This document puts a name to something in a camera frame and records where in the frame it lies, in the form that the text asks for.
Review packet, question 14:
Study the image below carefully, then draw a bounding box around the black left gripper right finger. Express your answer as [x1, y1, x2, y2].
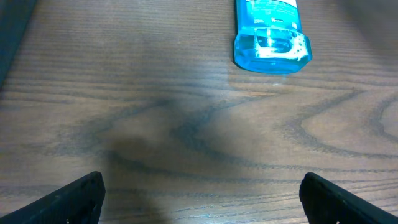
[299, 172, 397, 224]

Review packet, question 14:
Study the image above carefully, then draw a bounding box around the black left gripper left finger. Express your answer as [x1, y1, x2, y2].
[1, 171, 106, 224]

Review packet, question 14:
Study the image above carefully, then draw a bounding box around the teal Listerine mouthwash bottle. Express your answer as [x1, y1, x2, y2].
[233, 0, 313, 74]

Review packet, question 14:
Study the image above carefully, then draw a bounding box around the grey plastic shopping basket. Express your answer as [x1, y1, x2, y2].
[0, 0, 37, 85]

